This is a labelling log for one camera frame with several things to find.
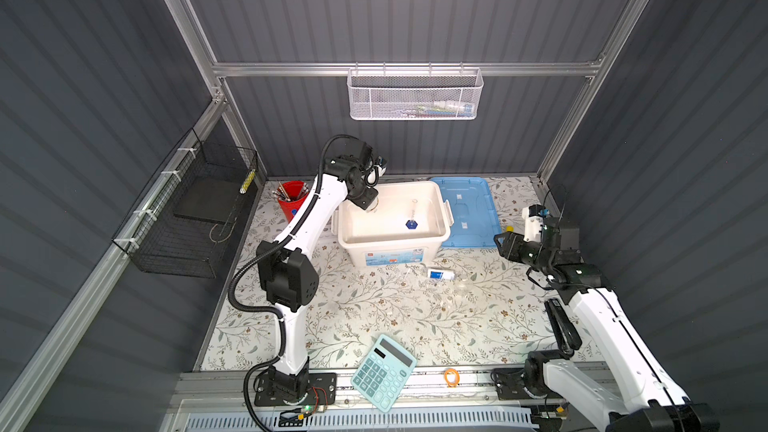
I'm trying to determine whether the red ribbed plastic cup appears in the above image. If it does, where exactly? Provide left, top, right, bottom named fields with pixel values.
left=274, top=180, right=309, bottom=222

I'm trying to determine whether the beige plastic storage bin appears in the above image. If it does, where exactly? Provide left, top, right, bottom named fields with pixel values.
left=331, top=181, right=454, bottom=268

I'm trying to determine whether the white blue labelled bottle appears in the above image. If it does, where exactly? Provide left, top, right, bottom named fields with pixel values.
left=427, top=268, right=456, bottom=281

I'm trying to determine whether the white wire mesh basket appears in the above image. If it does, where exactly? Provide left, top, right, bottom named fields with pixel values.
left=346, top=66, right=484, bottom=121

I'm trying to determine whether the teal desk calculator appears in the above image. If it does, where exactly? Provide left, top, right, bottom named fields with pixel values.
left=351, top=334, right=417, bottom=412

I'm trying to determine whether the black wire wall basket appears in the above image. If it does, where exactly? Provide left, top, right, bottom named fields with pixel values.
left=113, top=132, right=259, bottom=279

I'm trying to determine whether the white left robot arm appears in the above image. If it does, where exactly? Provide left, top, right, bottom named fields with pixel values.
left=227, top=134, right=386, bottom=431

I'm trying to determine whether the blue plastic bin lid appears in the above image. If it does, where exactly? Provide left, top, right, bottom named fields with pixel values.
left=431, top=177, right=502, bottom=249

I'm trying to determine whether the small blue-based flask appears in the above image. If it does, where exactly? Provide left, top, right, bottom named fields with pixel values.
left=405, top=199, right=418, bottom=230

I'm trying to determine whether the black stapler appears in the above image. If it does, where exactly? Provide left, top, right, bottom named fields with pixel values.
left=544, top=298, right=582, bottom=357

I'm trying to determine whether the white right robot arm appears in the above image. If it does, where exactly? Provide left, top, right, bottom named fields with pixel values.
left=494, top=216, right=720, bottom=431

